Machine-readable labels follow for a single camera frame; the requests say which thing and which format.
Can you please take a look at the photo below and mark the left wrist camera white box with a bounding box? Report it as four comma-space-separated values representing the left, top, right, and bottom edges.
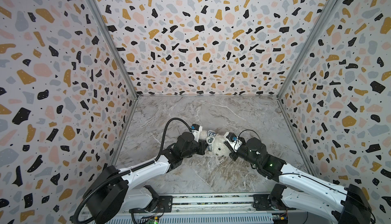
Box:
190, 124, 203, 142

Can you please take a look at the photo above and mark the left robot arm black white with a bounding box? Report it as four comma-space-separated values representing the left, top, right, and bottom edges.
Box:
71, 132, 215, 224

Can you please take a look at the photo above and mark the blue white striped knit sweater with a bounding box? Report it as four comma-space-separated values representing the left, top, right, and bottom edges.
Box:
206, 130, 217, 152

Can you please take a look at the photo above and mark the left black corrugated cable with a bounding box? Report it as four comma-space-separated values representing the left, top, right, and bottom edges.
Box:
72, 117, 193, 224

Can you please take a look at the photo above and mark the white fluffy teddy bear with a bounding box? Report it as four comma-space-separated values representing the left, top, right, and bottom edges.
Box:
200, 130, 229, 157

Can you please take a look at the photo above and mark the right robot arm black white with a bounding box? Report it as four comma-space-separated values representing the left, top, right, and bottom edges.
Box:
223, 133, 376, 224

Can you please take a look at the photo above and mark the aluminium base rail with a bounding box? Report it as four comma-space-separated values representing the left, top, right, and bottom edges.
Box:
109, 192, 310, 224

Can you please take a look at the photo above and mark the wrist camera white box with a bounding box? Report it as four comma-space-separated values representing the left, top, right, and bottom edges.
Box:
190, 124, 203, 142
224, 132, 243, 151

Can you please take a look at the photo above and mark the right thin black cable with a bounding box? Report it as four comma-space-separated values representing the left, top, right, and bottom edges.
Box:
237, 129, 263, 144

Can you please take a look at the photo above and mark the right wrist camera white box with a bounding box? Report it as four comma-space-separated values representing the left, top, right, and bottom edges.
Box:
224, 132, 243, 151

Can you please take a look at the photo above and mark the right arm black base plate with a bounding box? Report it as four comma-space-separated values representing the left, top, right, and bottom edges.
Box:
253, 193, 295, 211

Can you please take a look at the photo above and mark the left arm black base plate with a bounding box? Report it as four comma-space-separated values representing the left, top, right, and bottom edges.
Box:
133, 195, 173, 215

